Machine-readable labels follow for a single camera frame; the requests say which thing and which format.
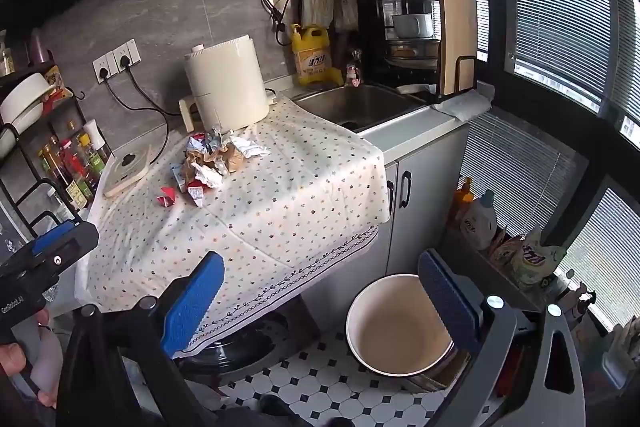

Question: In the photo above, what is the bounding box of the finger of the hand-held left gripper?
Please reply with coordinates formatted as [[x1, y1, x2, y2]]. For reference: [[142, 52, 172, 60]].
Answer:
[[30, 218, 101, 271]]

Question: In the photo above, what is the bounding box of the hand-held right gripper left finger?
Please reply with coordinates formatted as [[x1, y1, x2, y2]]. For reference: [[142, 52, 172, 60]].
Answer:
[[55, 251, 227, 427]]

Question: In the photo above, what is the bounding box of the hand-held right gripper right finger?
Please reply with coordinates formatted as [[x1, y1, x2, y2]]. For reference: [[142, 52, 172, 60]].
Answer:
[[416, 249, 587, 427]]

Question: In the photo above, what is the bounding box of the white basin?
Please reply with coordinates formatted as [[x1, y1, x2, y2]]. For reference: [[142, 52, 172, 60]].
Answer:
[[346, 274, 473, 380]]

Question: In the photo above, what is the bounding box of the pile of wrappers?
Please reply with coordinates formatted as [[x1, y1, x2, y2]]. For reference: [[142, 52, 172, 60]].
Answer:
[[170, 129, 271, 208]]

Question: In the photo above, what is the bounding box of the person's left hand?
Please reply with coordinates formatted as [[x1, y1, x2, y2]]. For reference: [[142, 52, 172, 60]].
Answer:
[[0, 308, 64, 409]]

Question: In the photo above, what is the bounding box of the black spice rack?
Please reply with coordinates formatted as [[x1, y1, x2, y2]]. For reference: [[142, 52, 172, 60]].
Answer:
[[0, 62, 116, 238]]

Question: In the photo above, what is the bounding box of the dark washing machine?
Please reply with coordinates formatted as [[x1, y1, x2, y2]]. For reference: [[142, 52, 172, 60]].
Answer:
[[172, 297, 321, 378]]

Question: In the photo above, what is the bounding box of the row of condiment bottles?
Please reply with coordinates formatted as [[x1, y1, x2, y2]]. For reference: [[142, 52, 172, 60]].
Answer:
[[37, 119, 113, 210]]

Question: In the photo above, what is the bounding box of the white detergent bottle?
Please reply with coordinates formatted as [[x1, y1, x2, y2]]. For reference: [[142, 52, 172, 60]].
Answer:
[[460, 189, 498, 250]]

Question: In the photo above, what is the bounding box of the cream kettle base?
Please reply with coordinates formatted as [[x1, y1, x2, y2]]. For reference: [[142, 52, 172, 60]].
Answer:
[[102, 143, 153, 198]]

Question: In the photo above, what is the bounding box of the yellow refill pouch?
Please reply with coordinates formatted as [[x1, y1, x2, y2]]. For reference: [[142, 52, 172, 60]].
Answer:
[[510, 227, 568, 290]]

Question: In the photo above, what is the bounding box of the small red white carton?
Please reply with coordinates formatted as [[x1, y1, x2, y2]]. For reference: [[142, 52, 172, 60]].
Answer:
[[187, 183, 209, 208]]

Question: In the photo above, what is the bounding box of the orange bottle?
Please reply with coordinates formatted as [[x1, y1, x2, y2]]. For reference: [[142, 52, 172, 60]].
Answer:
[[452, 177, 474, 228]]

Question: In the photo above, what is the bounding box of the grey cabinet door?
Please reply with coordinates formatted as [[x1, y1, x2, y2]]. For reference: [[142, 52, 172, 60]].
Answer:
[[385, 122, 471, 258]]

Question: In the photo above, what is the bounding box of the white pot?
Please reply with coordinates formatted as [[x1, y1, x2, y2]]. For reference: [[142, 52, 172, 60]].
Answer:
[[0, 73, 53, 128]]

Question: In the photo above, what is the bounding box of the floral tablecloth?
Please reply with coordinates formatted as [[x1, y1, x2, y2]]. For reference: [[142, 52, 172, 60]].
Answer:
[[75, 94, 392, 360]]

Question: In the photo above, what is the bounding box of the white cloth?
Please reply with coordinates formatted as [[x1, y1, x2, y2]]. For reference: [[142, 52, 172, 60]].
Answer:
[[432, 93, 493, 120]]

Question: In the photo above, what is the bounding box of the steel sink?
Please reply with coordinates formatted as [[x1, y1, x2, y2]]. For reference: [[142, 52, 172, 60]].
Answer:
[[292, 83, 431, 132]]

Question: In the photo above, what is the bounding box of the cream air fryer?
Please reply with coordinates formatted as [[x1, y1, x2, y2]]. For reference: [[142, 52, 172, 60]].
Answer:
[[179, 34, 277, 135]]

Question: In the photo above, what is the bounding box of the small red label bottle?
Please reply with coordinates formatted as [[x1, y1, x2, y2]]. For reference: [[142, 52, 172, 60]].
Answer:
[[345, 48, 363, 88]]

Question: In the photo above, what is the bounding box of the wooden cutting board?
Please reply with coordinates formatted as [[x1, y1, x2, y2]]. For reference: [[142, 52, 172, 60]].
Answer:
[[438, 0, 478, 94]]

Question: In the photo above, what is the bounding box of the yellow detergent bottle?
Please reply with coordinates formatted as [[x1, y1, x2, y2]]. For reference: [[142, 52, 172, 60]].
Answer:
[[291, 23, 337, 86]]

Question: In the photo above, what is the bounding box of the black power cable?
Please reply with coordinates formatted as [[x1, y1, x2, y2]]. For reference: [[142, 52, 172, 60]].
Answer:
[[117, 54, 189, 108], [100, 67, 171, 165]]

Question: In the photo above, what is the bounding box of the white wall socket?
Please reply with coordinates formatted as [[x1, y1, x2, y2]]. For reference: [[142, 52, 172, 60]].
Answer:
[[92, 53, 121, 82], [112, 39, 141, 70]]

